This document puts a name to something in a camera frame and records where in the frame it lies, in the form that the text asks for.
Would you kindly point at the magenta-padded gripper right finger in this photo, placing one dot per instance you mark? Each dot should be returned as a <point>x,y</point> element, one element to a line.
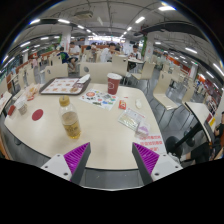
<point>147,157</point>

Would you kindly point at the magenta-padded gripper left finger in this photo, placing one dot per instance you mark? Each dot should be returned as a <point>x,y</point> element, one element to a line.
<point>76,156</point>

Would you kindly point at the clear bottle with yellow drink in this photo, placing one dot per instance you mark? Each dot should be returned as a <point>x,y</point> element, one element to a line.
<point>70,123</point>

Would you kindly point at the small purple packet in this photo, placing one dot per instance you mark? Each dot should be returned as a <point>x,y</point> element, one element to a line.
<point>142,130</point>

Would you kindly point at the clear plastic bag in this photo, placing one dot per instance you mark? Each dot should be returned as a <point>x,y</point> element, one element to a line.
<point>130,119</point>

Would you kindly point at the person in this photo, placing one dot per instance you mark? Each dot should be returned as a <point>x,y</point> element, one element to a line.
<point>200,151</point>
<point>107,54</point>
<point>63,56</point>
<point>74,50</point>
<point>135,54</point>

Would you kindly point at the small crumpled white tissue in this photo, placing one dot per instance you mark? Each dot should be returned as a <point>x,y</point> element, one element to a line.
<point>138,104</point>

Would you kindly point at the flat round red coaster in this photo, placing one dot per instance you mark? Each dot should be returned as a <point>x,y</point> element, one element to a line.
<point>37,115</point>

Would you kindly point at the red sauce packet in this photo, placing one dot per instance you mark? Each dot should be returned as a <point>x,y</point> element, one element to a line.
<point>122,104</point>

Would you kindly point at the colourful printed leaflet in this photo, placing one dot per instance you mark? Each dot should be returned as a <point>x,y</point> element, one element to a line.
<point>100,99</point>

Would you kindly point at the neighbouring beige table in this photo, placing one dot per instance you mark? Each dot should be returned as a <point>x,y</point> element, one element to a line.
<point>200,115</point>
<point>4,100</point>

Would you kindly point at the dark food tray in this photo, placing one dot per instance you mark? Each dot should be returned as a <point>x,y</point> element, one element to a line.
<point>60,86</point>

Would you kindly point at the white patterned mug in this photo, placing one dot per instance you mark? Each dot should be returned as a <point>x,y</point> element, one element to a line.
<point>21,106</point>

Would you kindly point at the white napkin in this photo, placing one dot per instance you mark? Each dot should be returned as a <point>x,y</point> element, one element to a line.
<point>84,79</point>

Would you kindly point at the red box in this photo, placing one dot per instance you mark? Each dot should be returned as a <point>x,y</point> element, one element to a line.
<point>11,110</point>

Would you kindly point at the red paper cup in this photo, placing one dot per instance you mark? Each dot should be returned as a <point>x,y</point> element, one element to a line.
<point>113,85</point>

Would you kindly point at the beige chair with round hole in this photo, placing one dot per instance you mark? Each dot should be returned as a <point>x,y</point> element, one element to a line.
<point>98,71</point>
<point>57,71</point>

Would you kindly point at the ceiling air conditioner unit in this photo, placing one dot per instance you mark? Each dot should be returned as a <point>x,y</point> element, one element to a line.
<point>83,14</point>

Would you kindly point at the ceiling lights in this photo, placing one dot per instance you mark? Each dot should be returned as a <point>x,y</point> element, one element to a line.
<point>166,8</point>

